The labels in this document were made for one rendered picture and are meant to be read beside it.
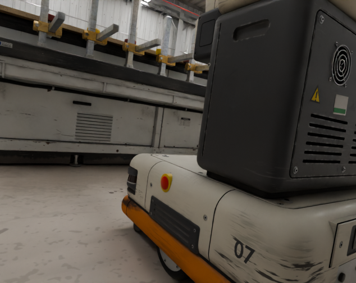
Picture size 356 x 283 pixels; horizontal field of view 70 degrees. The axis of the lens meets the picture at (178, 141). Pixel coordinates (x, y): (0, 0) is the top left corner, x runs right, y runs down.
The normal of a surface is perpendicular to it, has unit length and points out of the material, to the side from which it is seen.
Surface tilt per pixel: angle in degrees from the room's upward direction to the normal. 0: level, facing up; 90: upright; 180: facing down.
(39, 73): 90
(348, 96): 90
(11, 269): 0
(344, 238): 90
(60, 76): 90
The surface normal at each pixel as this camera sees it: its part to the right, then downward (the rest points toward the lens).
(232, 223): -0.80, -0.15
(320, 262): 0.56, 0.14
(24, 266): 0.13, -0.99
